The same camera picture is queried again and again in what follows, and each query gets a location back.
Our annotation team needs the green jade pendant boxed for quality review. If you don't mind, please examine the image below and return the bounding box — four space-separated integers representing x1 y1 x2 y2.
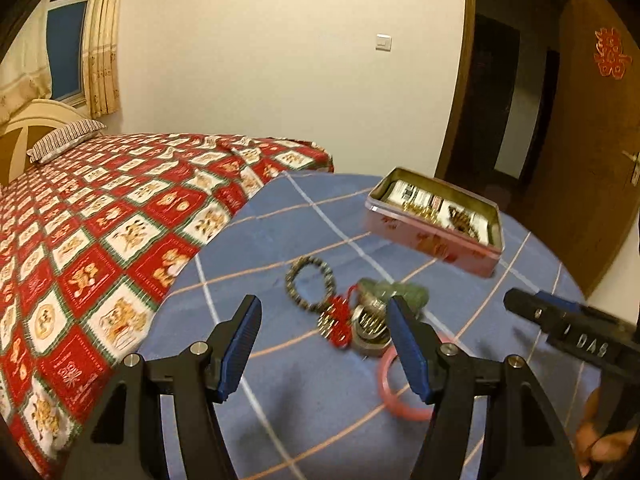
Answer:
357 277 431 318

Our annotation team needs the person's right hand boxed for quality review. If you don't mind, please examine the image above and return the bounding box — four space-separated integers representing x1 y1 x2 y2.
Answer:
575 387 637 467

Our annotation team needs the cream wooden headboard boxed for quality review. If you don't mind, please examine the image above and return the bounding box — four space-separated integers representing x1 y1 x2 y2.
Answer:
0 100 96 188

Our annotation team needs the red knot tassel ornament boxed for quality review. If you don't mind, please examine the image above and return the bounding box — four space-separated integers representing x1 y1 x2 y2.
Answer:
317 282 363 349

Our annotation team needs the striped pillow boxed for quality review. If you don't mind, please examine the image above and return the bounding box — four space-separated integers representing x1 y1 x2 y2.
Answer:
26 119 107 164

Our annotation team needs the olive bead bracelet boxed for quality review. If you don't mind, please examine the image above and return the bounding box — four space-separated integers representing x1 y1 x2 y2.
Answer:
285 256 336 313

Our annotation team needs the metal door handle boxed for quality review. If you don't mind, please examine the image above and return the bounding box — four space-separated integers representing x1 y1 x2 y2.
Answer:
622 150 640 187

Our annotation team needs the pink tin box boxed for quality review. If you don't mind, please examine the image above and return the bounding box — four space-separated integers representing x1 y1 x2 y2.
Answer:
364 166 505 278

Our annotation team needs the pink bangle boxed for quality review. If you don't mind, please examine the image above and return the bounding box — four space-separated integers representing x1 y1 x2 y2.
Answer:
377 342 458 422

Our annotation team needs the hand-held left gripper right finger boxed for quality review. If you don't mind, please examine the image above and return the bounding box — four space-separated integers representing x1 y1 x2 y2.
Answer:
386 295 576 480

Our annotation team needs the red patterned bed quilt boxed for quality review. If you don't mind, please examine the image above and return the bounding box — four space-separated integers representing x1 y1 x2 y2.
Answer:
0 132 335 478

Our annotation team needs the silver bangle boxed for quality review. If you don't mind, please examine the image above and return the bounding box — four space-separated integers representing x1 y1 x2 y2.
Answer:
350 302 396 358

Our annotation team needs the window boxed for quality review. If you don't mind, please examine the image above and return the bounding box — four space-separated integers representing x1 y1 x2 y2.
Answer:
46 0 93 106

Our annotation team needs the red paper door decoration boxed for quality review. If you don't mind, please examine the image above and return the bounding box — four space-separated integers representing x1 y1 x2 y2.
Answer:
594 29 632 80

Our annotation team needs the white printed packet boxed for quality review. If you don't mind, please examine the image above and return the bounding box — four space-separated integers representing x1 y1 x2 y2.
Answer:
387 181 443 209

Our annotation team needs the blue checked tablecloth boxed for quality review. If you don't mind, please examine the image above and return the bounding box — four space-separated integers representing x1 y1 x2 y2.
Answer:
137 171 588 480

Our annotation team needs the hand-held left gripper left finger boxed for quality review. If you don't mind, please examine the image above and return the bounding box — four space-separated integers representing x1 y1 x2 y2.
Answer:
62 294 263 480

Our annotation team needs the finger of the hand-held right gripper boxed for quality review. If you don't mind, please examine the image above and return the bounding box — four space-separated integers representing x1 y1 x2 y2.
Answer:
503 287 592 334

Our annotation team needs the brown wooden door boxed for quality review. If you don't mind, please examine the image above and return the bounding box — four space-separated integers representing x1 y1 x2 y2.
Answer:
522 0 640 301

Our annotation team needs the cream pleated curtain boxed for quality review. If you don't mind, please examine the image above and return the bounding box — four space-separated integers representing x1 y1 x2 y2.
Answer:
82 0 128 117

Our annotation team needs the brown door frame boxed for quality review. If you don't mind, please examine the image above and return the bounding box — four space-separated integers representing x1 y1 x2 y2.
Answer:
432 0 478 181

